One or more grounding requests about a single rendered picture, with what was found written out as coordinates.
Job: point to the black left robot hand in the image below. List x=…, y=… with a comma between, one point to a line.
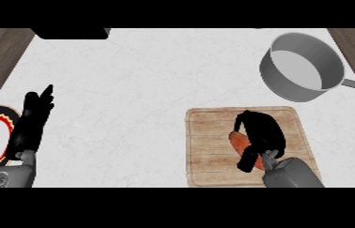
x=29, y=128

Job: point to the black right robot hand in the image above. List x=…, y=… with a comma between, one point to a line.
x=264, y=132

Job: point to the orange sweet potato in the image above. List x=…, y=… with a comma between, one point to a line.
x=242, y=144

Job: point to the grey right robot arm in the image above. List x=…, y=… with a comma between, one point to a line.
x=290, y=173

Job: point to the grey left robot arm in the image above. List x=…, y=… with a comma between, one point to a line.
x=18, y=172

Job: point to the wooden cutting board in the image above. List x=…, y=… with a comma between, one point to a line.
x=208, y=150

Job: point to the grey metal pot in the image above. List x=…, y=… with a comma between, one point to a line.
x=301, y=66

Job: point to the black appliance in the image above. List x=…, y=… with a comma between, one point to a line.
x=70, y=33

